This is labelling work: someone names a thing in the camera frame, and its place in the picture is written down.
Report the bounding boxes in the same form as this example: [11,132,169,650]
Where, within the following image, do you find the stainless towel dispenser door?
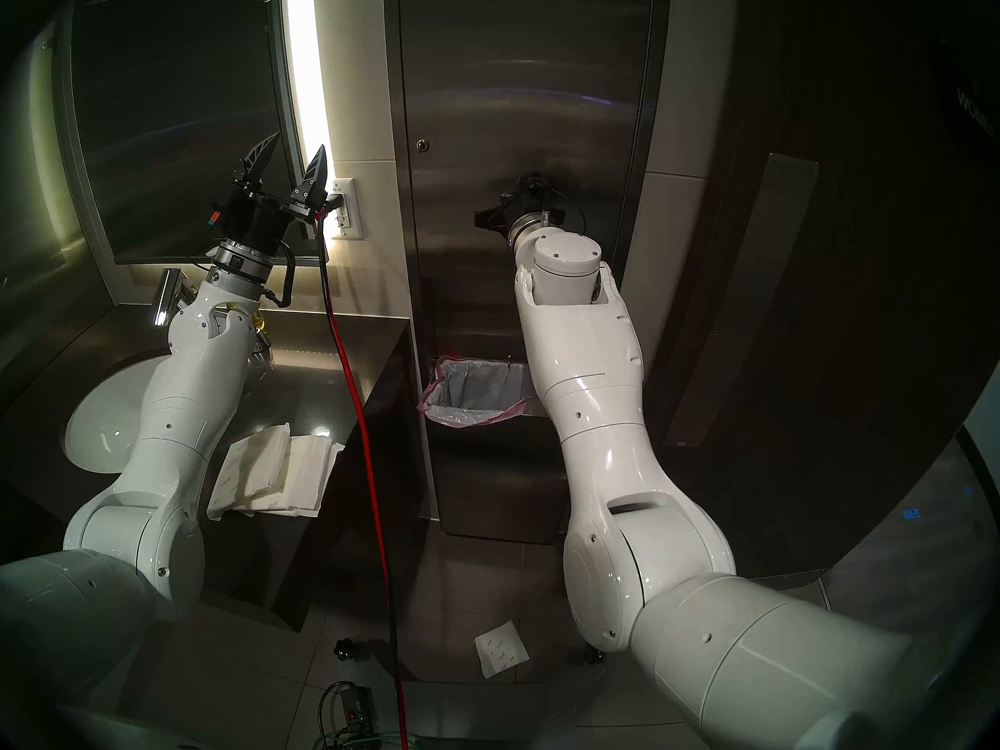
[400,0,654,359]

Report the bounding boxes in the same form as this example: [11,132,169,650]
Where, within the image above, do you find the dark vanity counter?
[0,303,415,634]

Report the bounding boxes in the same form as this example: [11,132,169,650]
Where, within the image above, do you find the dark wood restroom door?
[625,0,1000,585]

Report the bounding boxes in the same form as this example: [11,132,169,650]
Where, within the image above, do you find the lit vertical light strip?
[280,0,338,188]

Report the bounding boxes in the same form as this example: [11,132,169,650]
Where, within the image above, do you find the white wall outlet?
[328,178,364,241]

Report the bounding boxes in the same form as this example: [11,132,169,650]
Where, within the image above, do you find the white paper towel pack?
[207,424,291,521]
[258,436,345,520]

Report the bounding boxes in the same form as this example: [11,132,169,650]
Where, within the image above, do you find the white sink basin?
[62,358,169,476]

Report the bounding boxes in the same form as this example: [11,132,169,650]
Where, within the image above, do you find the framed wall mirror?
[55,0,321,266]

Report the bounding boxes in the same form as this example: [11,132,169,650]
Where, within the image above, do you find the thin black floor cable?
[316,680,354,750]

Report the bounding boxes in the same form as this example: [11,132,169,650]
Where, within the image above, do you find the stainless recessed dispenser cabinet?
[383,0,673,546]

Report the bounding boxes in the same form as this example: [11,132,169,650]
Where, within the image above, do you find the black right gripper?
[473,174,566,232]

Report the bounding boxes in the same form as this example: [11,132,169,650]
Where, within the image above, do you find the steel door push plate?
[664,153,820,449]

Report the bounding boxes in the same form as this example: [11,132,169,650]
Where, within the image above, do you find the black braided right wrist cable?
[547,184,588,235]

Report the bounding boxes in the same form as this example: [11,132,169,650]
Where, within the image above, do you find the red power cable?
[314,209,412,750]

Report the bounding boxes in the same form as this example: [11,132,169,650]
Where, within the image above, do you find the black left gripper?
[217,132,330,256]

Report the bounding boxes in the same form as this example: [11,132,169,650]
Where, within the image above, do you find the chrome sink faucet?
[148,268,196,327]

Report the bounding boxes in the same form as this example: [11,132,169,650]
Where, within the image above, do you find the trash bin with liner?
[418,355,541,429]

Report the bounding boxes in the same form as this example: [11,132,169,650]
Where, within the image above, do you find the stainless waste bin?
[422,358,573,546]

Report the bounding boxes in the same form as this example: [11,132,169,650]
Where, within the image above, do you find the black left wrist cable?
[262,242,298,309]

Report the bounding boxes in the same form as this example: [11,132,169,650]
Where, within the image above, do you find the green floor cables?
[312,725,407,750]

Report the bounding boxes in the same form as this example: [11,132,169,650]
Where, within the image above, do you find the single white paper towel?
[474,621,530,680]

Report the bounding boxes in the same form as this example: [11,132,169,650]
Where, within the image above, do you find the black power supply box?
[336,682,380,734]

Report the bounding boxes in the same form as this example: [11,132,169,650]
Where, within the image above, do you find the black round women sign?
[934,18,1000,144]

